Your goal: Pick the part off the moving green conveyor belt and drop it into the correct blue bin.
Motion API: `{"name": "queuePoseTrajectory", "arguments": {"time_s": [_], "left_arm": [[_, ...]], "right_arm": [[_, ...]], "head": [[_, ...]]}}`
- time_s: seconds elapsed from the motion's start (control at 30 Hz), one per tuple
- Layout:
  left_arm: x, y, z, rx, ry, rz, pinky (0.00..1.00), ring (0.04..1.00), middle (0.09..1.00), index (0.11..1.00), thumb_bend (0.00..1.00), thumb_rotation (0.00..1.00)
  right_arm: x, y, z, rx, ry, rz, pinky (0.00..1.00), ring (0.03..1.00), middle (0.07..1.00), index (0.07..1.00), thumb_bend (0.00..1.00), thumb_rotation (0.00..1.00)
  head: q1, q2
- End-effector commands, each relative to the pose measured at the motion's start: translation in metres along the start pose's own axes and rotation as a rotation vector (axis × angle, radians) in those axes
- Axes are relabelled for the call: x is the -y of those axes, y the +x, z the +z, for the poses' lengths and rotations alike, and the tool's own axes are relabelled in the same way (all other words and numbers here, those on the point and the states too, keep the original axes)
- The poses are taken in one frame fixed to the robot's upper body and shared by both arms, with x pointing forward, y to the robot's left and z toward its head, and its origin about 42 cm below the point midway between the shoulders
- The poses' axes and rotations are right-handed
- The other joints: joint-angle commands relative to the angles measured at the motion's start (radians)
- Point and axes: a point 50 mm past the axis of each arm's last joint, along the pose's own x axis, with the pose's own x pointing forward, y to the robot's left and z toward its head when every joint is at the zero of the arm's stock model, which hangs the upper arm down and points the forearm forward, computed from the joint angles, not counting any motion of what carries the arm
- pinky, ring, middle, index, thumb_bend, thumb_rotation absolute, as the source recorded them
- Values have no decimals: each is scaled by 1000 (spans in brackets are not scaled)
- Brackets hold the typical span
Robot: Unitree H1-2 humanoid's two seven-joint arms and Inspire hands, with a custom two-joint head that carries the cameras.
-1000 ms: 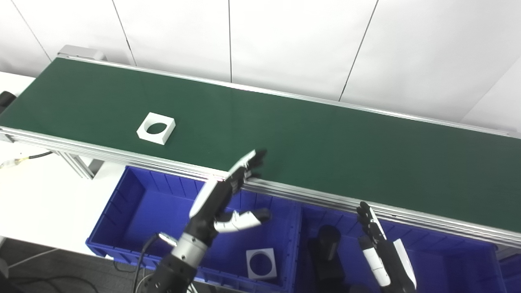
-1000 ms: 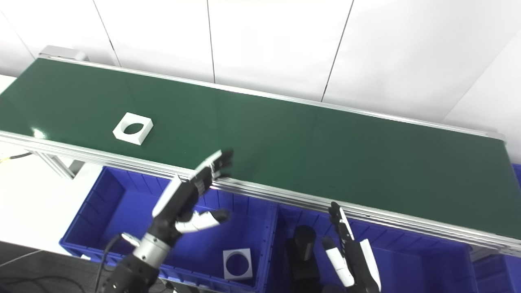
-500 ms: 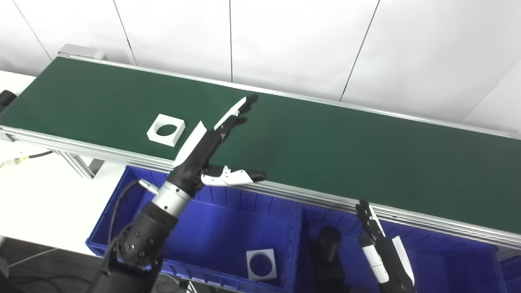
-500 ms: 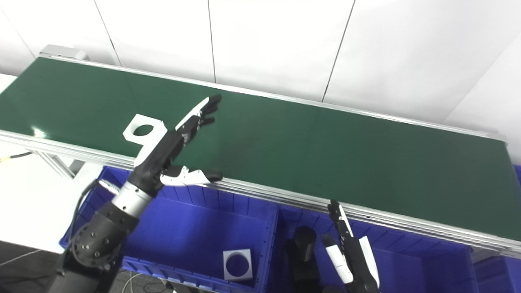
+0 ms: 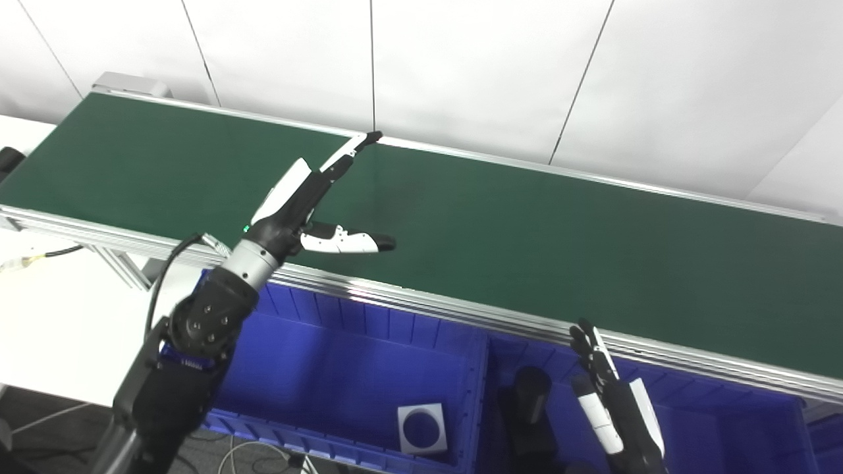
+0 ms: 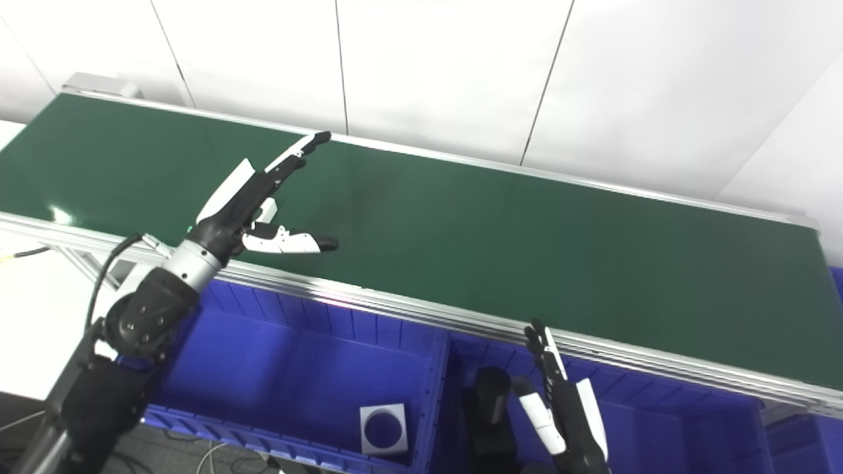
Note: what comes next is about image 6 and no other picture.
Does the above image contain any blue plastic bin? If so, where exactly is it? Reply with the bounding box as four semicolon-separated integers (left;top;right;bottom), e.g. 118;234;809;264
142;280;450;473
764;267;843;474
428;332;771;474

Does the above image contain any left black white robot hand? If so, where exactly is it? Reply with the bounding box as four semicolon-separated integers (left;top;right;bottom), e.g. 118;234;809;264
188;131;339;264

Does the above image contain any green conveyor belt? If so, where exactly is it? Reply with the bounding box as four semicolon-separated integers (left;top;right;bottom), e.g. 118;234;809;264
0;89;843;419
0;93;843;389

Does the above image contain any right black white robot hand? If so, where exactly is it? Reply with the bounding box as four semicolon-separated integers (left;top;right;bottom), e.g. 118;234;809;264
512;320;610;474

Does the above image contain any white floor cable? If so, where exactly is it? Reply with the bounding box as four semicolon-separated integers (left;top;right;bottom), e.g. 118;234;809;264
194;440;228;474

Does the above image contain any black yellow cable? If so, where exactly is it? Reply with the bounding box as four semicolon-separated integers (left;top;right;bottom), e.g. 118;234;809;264
0;247;52;263

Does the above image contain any aluminium conveyor support leg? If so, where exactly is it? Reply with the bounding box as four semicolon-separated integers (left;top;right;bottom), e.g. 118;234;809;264
761;402;801;425
40;240;159;290

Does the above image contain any grey conveyor end box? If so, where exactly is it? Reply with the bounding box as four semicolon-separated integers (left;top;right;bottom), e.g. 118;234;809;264
63;72;144;101

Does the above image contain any black plastic part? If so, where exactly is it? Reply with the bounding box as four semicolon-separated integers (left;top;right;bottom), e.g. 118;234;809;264
461;367;521;474

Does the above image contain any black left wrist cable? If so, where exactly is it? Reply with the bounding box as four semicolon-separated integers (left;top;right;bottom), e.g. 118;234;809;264
86;234;172;330

